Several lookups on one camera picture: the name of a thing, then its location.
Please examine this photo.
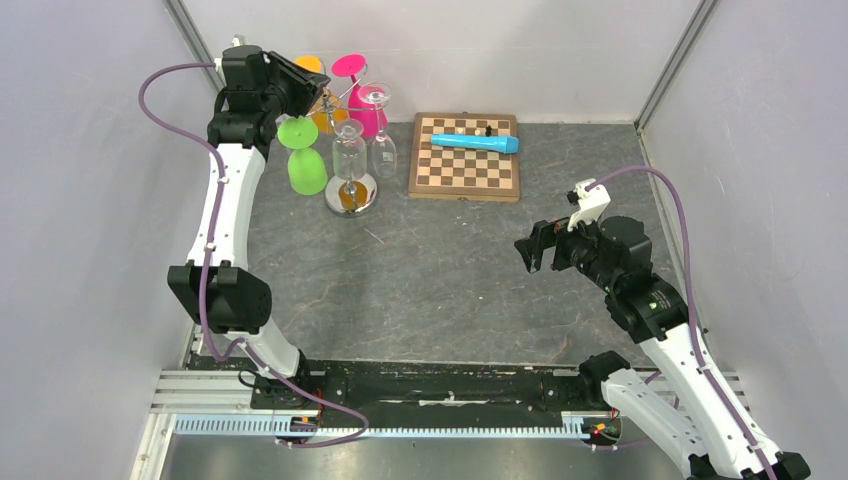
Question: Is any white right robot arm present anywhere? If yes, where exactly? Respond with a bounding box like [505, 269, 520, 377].
[514, 216, 811, 479]

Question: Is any wooden chess board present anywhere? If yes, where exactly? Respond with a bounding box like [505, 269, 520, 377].
[408, 112, 521, 202]

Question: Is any green plastic wine glass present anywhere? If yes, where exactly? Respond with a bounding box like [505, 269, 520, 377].
[277, 116, 328, 196]

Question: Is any clear wine glass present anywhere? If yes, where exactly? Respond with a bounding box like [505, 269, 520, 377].
[332, 118, 367, 181]
[358, 82, 397, 178]

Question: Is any pink plastic wine glass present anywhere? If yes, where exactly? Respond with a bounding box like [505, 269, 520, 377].
[331, 53, 387, 139]

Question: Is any orange plastic wine glass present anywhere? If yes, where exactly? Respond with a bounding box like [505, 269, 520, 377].
[294, 55, 349, 134]

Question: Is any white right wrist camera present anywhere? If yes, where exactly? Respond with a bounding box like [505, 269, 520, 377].
[567, 178, 611, 232]

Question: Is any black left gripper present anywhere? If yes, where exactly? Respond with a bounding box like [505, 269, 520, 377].
[260, 52, 331, 119]

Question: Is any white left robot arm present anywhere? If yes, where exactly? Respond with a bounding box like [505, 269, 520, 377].
[167, 45, 329, 408]

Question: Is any blue cylindrical tube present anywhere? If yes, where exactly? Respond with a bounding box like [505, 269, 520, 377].
[430, 134, 520, 154]

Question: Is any chrome wine glass rack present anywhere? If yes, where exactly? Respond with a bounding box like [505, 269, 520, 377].
[311, 62, 380, 217]

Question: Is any clear wine glass front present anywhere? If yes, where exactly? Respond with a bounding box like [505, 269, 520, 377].
[332, 118, 367, 181]

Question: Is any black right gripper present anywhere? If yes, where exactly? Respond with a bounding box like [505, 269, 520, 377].
[514, 205, 618, 292]

